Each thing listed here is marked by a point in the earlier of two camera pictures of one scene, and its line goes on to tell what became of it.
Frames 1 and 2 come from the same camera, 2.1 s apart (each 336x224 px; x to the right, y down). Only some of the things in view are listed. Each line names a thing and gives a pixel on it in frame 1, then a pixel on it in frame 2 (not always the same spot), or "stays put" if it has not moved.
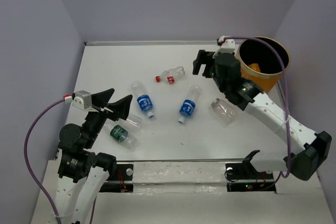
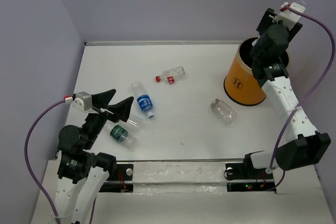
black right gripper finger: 202,57 → 266,20
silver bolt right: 229,170 stays put
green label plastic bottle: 121,135 stays put
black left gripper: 121,107 stays put
